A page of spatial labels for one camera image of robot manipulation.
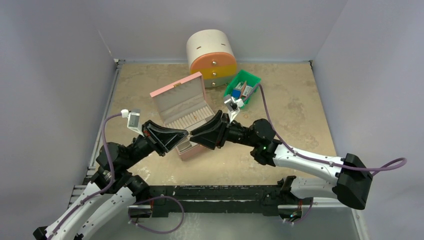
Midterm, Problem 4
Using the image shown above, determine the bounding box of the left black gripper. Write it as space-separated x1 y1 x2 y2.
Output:
121 119 189 169

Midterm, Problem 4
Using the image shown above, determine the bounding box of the pink jewelry box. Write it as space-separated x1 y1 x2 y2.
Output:
149 71 216 162

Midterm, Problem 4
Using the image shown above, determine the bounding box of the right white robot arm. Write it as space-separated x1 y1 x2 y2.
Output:
190 110 373 210

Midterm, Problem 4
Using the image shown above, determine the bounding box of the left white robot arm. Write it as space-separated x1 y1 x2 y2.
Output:
33 118 189 240

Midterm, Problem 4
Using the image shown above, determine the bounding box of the blue box in bin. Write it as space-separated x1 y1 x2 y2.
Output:
231 89 242 99

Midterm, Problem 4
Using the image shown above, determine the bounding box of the red white small box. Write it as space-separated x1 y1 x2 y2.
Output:
244 85 253 98

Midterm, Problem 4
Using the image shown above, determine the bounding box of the green plastic bin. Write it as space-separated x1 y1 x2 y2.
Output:
223 70 261 105

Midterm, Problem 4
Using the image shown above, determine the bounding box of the cream orange drawer cabinet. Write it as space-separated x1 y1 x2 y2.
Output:
186 29 238 88

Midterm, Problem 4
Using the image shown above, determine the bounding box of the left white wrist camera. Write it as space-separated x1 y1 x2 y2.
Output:
120 109 144 136

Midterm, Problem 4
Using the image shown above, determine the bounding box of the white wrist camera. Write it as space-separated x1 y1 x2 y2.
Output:
223 94 245 123
120 109 144 136

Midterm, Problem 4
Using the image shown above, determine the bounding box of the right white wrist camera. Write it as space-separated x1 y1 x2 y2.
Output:
223 94 245 123

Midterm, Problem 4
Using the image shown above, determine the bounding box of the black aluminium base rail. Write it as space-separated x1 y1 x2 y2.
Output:
121 182 319 221

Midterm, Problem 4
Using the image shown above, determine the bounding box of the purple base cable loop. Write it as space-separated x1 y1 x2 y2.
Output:
127 194 185 235

